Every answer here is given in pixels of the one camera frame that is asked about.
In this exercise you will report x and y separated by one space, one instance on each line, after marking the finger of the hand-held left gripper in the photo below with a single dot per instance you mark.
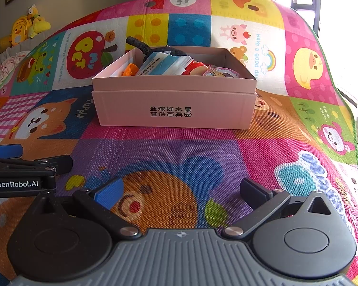
6 150
56 163

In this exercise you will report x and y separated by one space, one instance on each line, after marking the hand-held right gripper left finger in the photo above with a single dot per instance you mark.
109 193

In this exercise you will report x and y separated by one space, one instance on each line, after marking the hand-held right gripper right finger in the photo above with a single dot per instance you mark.
252 192

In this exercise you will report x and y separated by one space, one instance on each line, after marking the pink cardboard box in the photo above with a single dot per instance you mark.
122 110

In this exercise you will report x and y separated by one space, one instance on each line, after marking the orange plastic scoop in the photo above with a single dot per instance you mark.
128 71

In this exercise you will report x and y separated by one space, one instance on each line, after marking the round pink container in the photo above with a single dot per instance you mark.
220 73

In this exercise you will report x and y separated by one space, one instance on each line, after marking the red toy figure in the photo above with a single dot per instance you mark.
194 67

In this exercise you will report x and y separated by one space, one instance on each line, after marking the blue white tissue packet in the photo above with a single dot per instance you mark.
164 65

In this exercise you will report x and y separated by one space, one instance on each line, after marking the black plush toy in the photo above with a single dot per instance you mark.
170 50

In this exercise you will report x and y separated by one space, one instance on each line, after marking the colourful cartoon play mat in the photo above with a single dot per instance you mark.
197 155

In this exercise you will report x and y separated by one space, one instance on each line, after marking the floral cloth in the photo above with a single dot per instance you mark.
9 62

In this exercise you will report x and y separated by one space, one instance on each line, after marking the yellow dog plush toy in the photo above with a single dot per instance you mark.
37 20

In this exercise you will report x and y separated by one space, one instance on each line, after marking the dark window frame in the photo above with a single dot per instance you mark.
319 6

